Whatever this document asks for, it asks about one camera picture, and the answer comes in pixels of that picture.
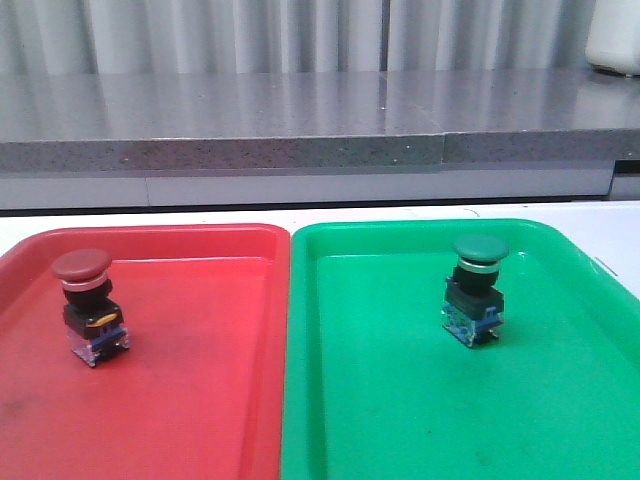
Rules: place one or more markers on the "green mushroom push button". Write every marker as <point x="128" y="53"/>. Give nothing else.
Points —
<point x="473" y="308"/>

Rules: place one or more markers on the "red mushroom push button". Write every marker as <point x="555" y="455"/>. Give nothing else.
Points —
<point x="95" y="323"/>

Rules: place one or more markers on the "green plastic tray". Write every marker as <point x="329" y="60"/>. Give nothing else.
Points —
<point x="377" y="389"/>

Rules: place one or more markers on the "grey stone platform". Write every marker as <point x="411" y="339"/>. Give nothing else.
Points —
<point x="186" y="122"/>

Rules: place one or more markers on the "red plastic tray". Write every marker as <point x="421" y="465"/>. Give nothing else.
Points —
<point x="199" y="393"/>

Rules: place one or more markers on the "white container in background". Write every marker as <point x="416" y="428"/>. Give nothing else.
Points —
<point x="613" y="38"/>

